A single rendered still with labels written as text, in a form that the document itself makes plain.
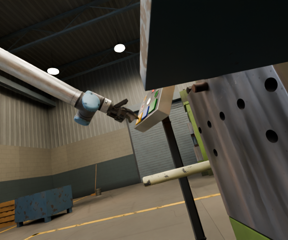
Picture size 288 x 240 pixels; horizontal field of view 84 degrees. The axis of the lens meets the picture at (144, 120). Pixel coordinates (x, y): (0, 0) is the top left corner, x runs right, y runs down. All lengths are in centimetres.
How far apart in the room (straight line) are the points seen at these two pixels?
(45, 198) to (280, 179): 491
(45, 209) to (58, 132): 647
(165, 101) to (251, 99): 60
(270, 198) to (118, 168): 860
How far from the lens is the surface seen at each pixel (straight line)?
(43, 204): 513
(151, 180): 79
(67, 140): 1044
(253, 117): 40
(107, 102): 104
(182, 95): 564
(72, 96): 86
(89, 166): 960
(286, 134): 36
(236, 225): 65
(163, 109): 89
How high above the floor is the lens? 68
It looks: 16 degrees up
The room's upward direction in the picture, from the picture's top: 14 degrees counter-clockwise
